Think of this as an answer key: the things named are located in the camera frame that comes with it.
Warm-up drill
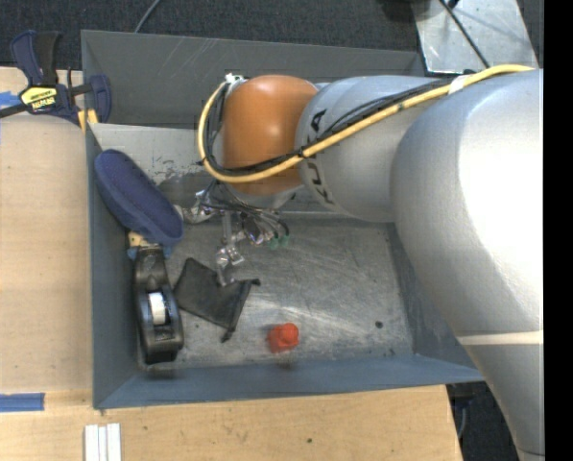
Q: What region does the black cloth pouch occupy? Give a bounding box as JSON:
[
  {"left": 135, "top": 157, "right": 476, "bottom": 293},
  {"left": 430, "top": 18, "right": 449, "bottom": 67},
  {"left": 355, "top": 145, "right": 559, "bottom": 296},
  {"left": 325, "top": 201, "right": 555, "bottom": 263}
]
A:
[{"left": 171, "top": 256, "right": 262, "bottom": 345}]

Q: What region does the black tape dispenser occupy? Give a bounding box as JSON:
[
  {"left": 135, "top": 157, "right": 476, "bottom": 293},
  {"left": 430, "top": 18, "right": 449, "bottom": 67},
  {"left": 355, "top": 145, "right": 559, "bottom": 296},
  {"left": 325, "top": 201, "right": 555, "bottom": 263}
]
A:
[{"left": 131, "top": 244, "right": 186, "bottom": 366}]

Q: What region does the grey metal bin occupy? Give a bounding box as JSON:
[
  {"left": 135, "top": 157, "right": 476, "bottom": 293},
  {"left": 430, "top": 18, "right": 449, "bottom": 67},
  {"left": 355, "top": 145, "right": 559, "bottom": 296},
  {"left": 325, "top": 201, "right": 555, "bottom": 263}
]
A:
[{"left": 80, "top": 29, "right": 487, "bottom": 411}]

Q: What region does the small red toy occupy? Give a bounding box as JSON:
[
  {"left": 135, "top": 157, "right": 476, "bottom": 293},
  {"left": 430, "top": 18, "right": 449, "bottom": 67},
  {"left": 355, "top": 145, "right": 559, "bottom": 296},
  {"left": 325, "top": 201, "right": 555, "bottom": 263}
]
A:
[{"left": 266, "top": 322, "right": 301, "bottom": 355}]

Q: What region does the dark blue oval case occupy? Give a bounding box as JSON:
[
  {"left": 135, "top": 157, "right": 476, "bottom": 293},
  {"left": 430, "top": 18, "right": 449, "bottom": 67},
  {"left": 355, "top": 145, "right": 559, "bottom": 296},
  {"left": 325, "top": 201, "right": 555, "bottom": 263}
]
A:
[{"left": 93, "top": 148, "right": 186, "bottom": 259}]

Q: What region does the pale wood board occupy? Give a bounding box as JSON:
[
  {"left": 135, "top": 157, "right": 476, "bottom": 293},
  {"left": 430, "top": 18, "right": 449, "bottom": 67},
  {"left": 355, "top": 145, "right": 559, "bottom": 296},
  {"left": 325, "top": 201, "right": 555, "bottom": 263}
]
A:
[{"left": 0, "top": 111, "right": 96, "bottom": 395}]

